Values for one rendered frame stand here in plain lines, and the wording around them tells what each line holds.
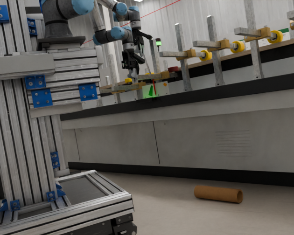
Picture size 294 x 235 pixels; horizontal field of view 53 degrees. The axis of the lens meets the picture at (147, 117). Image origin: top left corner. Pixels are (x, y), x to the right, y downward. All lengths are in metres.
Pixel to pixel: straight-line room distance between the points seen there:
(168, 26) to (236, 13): 2.40
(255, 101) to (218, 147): 0.55
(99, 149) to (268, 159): 1.81
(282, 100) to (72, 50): 1.15
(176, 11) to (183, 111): 8.72
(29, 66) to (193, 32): 9.07
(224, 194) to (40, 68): 1.24
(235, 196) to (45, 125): 1.16
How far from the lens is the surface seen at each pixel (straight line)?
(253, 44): 1.82
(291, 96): 1.77
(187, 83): 2.05
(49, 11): 1.62
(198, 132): 2.31
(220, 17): 9.92
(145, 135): 2.67
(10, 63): 1.40
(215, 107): 1.96
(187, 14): 10.48
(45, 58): 1.41
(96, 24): 1.96
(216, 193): 1.91
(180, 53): 1.97
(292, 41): 1.95
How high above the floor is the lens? 0.66
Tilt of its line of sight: 3 degrees down
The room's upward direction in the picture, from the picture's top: 9 degrees counter-clockwise
